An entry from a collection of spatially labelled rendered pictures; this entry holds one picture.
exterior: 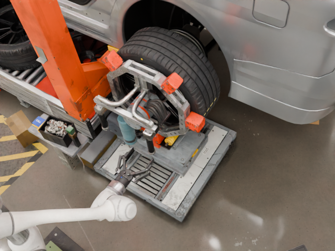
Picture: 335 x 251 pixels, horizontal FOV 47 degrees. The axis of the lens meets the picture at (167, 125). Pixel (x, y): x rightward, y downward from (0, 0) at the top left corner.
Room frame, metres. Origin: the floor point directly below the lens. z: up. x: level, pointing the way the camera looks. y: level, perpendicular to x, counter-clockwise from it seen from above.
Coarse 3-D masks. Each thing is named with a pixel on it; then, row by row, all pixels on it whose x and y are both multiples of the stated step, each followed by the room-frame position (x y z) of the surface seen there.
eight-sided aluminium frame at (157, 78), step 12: (132, 60) 1.51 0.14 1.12; (120, 72) 1.50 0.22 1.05; (132, 72) 1.44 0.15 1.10; (156, 72) 1.40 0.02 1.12; (120, 84) 1.59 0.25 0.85; (156, 84) 1.33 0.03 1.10; (120, 96) 1.57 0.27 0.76; (168, 96) 1.29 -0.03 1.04; (180, 96) 1.30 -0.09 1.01; (180, 108) 1.24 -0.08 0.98; (180, 120) 1.25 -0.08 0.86; (168, 132) 1.31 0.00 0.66; (180, 132) 1.25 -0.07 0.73
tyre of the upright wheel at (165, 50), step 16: (144, 32) 1.69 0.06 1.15; (160, 32) 1.64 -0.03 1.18; (128, 48) 1.58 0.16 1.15; (144, 48) 1.53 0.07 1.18; (160, 48) 1.51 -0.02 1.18; (176, 48) 1.51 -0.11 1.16; (192, 48) 1.52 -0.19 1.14; (160, 64) 1.42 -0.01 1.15; (176, 64) 1.42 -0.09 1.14; (192, 64) 1.43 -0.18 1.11; (208, 64) 1.46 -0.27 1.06; (192, 80) 1.36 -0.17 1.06; (208, 80) 1.39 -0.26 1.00; (192, 96) 1.30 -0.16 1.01; (208, 96) 1.34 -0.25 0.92; (208, 112) 1.34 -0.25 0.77
